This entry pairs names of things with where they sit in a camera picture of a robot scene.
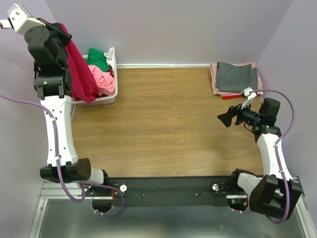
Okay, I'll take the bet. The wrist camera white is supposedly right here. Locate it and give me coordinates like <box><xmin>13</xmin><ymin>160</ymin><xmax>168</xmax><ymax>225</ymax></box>
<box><xmin>241</xmin><ymin>87</ymin><xmax>257</xmax><ymax>109</ymax></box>
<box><xmin>0</xmin><ymin>3</ymin><xmax>46</xmax><ymax>35</ymax></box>

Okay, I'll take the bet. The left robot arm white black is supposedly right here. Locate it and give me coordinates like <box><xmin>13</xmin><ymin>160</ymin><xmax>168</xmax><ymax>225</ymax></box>
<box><xmin>24</xmin><ymin>19</ymin><xmax>110</xmax><ymax>196</ymax></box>

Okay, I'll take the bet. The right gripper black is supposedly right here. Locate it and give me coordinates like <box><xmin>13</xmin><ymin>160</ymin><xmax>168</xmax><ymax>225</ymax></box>
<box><xmin>217</xmin><ymin>98</ymin><xmax>262</xmax><ymax>127</ymax></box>

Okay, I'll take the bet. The green t shirt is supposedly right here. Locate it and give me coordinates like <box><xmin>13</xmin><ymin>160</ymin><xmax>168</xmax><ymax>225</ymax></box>
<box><xmin>85</xmin><ymin>48</ymin><xmax>110</xmax><ymax>72</ymax></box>

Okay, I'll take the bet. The dark red t shirt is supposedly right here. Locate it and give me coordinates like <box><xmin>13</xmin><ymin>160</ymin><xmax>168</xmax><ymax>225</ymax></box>
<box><xmin>98</xmin><ymin>92</ymin><xmax>115</xmax><ymax>98</ymax></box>

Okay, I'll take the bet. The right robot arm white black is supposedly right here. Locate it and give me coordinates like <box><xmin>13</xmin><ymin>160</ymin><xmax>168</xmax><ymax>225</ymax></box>
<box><xmin>217</xmin><ymin>98</ymin><xmax>303</xmax><ymax>223</ymax></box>

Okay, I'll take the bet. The folded grey t shirt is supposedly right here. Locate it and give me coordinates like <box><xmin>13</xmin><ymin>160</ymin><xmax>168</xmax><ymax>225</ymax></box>
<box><xmin>215</xmin><ymin>62</ymin><xmax>259</xmax><ymax>93</ymax></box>

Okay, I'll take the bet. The folded dusty pink t shirt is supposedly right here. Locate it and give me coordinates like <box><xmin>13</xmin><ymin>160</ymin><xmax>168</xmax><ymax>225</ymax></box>
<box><xmin>210</xmin><ymin>62</ymin><xmax>257</xmax><ymax>97</ymax></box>

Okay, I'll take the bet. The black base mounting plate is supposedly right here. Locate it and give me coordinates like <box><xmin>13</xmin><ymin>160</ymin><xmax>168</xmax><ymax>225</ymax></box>
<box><xmin>81</xmin><ymin>175</ymin><xmax>261</xmax><ymax>213</ymax></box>

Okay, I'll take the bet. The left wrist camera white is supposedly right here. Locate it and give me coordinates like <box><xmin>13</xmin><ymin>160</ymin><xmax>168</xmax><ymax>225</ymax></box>
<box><xmin>0</xmin><ymin>3</ymin><xmax>46</xmax><ymax>35</ymax></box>

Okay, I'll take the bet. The crimson red t shirt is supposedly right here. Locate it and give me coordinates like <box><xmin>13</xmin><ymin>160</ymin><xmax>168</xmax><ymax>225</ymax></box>
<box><xmin>58</xmin><ymin>22</ymin><xmax>100</xmax><ymax>103</ymax></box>

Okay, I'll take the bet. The folded red t shirt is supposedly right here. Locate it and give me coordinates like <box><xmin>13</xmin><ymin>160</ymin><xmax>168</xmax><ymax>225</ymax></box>
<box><xmin>221</xmin><ymin>94</ymin><xmax>242</xmax><ymax>100</ymax></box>

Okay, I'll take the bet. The light pink t shirt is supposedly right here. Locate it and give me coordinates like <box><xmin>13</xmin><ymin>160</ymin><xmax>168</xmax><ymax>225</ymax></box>
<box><xmin>88</xmin><ymin>65</ymin><xmax>115</xmax><ymax>94</ymax></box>

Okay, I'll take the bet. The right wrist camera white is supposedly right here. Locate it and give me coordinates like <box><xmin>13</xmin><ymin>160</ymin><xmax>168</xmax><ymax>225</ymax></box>
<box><xmin>241</xmin><ymin>87</ymin><xmax>257</xmax><ymax>109</ymax></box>

